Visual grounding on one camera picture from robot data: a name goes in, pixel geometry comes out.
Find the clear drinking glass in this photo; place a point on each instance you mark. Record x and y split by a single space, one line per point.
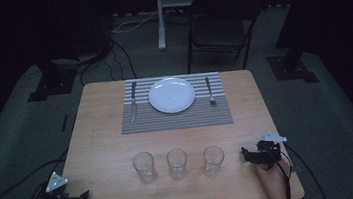
144 167
213 161
177 164

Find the white metal stand frame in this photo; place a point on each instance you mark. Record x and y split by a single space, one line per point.
166 0

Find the black stand with base plate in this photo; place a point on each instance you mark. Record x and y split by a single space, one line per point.
291 66
53 83

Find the small black floor strip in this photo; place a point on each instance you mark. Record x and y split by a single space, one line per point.
64 123

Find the grey striped placemat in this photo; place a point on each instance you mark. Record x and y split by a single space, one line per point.
176 118

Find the black folding chair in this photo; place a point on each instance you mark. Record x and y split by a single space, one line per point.
220 30

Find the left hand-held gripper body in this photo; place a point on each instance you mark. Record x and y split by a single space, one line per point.
56 193

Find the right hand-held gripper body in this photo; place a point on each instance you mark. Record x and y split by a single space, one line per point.
267 151

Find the person's right hand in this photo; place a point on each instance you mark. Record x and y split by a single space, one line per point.
273 175

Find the white round plate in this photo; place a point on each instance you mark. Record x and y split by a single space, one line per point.
171 95

